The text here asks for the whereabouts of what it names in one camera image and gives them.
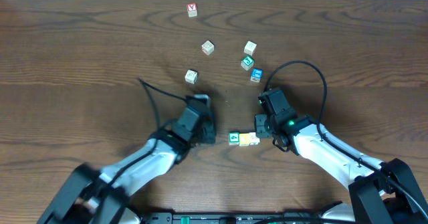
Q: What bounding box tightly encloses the wooden block teal side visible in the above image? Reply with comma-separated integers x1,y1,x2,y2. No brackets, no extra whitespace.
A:
249,132,260,145

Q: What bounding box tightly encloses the yellow wooden block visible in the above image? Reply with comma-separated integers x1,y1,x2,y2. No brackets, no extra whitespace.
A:
239,133,251,146

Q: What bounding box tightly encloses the green number 4 block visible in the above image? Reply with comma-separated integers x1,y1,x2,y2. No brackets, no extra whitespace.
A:
228,132,240,145

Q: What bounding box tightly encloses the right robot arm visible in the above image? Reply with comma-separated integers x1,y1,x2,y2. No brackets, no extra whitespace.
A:
255,110,427,223

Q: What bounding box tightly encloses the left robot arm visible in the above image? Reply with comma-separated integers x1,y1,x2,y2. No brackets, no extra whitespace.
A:
38,113,215,223

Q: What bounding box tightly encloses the blue letter block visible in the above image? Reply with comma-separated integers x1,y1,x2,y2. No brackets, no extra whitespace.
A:
250,68,263,83

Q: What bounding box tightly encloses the wooden block patterned top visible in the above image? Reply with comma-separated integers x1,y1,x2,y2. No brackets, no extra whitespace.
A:
185,70,198,84

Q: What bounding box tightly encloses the green J letter block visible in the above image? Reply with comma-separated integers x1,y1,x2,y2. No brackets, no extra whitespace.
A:
241,55,255,71

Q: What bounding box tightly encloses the plain wooden block upper right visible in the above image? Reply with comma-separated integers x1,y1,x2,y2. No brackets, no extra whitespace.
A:
244,41,257,55

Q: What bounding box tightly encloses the wooden block red side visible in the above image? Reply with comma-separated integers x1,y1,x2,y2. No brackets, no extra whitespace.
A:
201,40,215,55

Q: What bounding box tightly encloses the red V letter block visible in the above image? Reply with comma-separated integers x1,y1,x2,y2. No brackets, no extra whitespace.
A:
187,3,198,17

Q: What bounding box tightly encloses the right black cable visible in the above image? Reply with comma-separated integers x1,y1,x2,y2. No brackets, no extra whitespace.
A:
263,60,428,215

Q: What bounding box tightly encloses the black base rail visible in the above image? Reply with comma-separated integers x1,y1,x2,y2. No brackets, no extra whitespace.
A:
141,212,316,224

